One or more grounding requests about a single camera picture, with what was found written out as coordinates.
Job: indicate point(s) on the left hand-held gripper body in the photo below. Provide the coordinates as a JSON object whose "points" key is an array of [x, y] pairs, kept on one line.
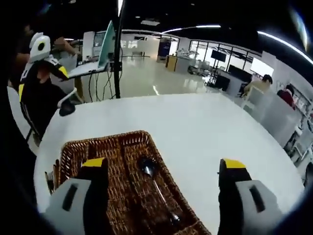
{"points": [[36, 55]]}

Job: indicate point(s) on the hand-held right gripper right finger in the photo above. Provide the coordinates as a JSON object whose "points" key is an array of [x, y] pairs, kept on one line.
{"points": [[247, 203]]}

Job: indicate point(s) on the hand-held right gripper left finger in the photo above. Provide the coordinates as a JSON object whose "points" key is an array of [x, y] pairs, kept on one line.
{"points": [[71, 203]]}

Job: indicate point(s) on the steel fork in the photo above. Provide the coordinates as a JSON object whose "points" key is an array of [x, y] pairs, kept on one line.
{"points": [[49, 181]]}

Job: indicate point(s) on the brown wicker storage tray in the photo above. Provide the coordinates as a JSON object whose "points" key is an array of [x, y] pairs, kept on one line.
{"points": [[132, 147]]}

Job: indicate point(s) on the steel spoon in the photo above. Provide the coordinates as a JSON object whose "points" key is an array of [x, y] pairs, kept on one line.
{"points": [[148, 169]]}

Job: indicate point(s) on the white storage shelves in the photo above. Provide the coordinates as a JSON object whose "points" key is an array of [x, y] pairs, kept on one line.
{"points": [[305, 117]]}

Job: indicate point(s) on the person's left hand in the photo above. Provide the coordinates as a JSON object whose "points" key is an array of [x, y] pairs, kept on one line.
{"points": [[43, 74]]}

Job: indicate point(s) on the white side desk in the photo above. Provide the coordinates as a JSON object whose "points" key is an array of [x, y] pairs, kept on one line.
{"points": [[88, 71]]}

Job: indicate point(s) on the person in dark clothes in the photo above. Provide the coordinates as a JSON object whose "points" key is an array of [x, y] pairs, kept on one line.
{"points": [[49, 107]]}

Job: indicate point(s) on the black light stand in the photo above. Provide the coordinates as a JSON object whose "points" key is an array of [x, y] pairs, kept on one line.
{"points": [[118, 49]]}

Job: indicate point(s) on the frosted desk partition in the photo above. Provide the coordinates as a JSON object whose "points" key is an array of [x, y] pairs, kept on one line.
{"points": [[274, 115]]}

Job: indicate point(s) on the dark blue display board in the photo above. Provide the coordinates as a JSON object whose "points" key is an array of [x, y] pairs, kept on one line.
{"points": [[163, 49]]}

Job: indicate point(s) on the yellow cabinet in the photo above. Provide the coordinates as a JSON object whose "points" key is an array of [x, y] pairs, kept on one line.
{"points": [[171, 64]]}

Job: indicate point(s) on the wide black monitor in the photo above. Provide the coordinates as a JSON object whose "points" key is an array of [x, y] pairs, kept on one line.
{"points": [[238, 73]]}

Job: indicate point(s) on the short ceiling light strip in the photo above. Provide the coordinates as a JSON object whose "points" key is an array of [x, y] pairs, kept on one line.
{"points": [[193, 27]]}

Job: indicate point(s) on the black monitor on stand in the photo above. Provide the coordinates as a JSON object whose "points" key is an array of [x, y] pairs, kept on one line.
{"points": [[218, 55]]}

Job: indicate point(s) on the long ceiling light strip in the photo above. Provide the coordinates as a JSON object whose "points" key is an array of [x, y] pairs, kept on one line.
{"points": [[281, 42]]}

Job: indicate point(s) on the white frame office chair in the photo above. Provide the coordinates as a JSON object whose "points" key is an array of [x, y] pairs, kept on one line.
{"points": [[67, 109]]}

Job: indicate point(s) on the white wall screen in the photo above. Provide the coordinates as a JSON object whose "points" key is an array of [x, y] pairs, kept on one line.
{"points": [[258, 66]]}

